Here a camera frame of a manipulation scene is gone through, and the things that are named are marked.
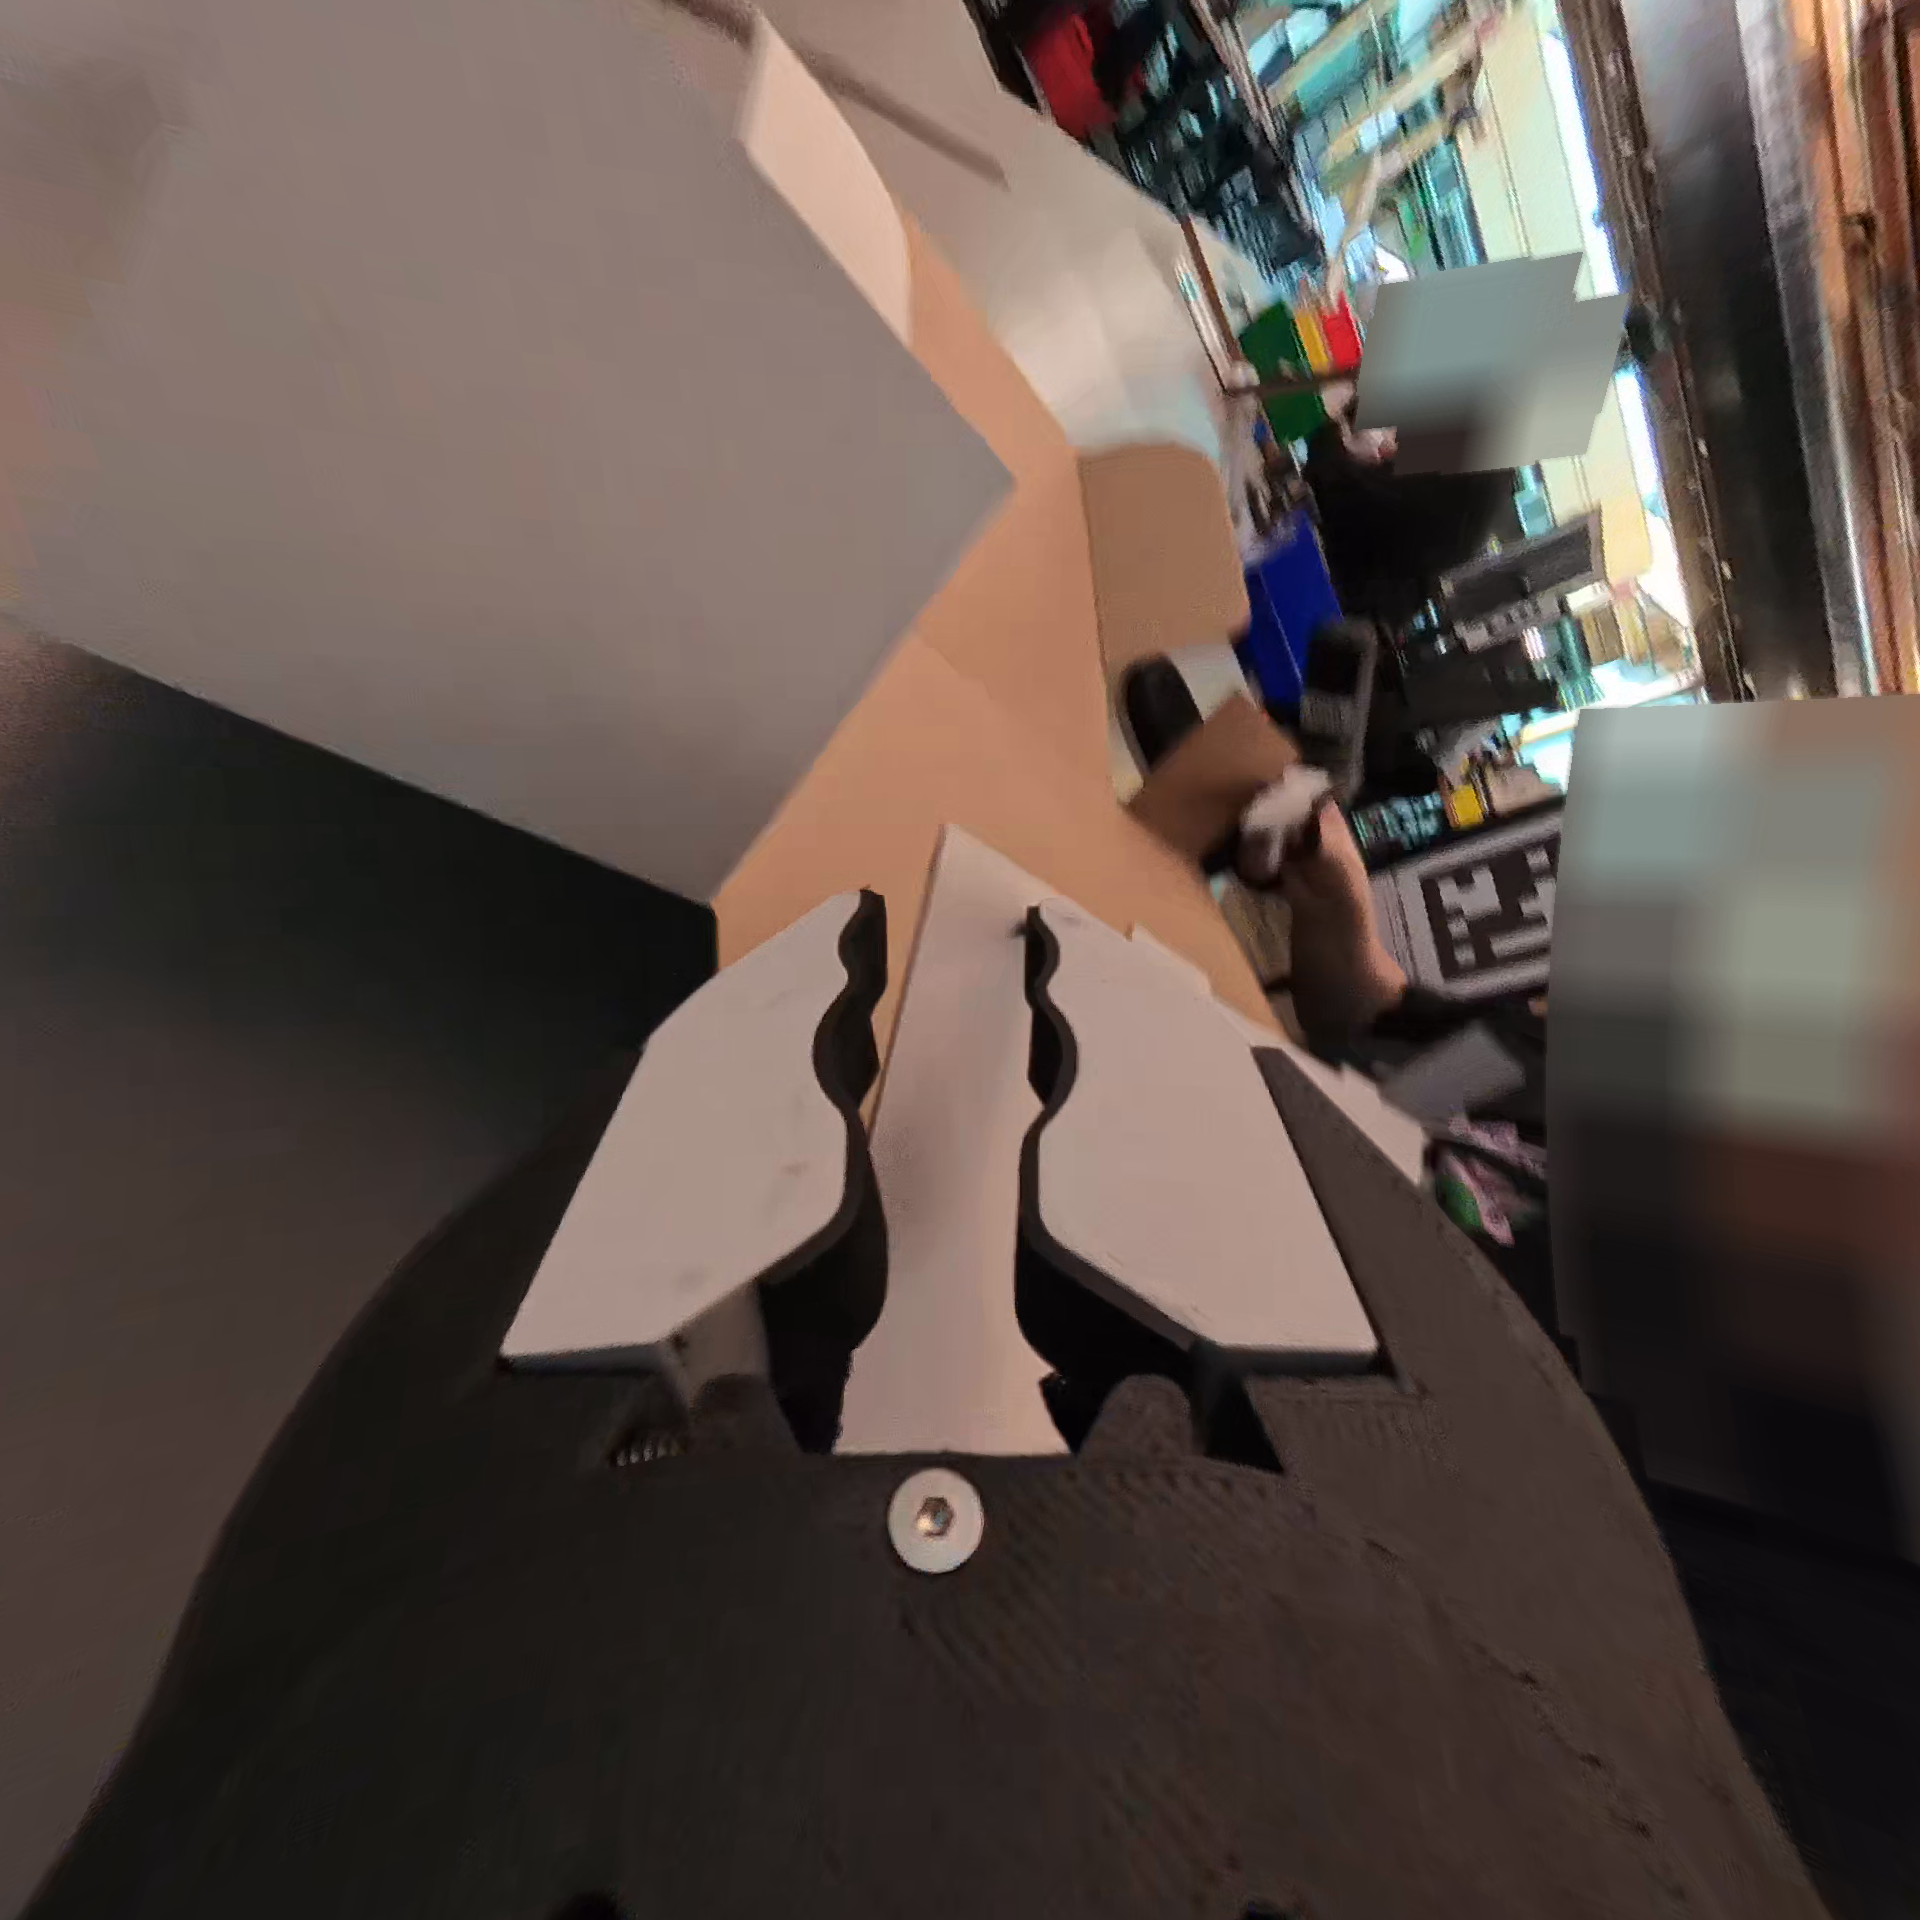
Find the black electronic device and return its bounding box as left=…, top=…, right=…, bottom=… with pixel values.
left=1441, top=517, right=1608, bottom=609

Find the dark metal beam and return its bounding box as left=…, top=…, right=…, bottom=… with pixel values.
left=1560, top=0, right=1877, bottom=704

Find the person's right hand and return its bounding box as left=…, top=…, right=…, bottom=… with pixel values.
left=1280, top=815, right=1376, bottom=951

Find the white and brown cardboard box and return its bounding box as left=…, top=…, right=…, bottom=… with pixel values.
left=0, top=0, right=1426, bottom=1456

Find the wooden structure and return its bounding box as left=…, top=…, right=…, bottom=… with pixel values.
left=1793, top=0, right=1920, bottom=700

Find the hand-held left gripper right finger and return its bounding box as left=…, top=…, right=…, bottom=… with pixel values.
left=1019, top=900, right=1384, bottom=1376

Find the black and white sign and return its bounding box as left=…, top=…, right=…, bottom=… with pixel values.
left=1387, top=833, right=1567, bottom=1011

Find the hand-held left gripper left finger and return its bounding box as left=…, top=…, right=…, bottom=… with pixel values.
left=503, top=891, right=888, bottom=1405

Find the person's right forearm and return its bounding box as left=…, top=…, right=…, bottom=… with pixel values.
left=1297, top=931, right=1419, bottom=1041

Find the blue bin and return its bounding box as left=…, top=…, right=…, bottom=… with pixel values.
left=1241, top=525, right=1346, bottom=712

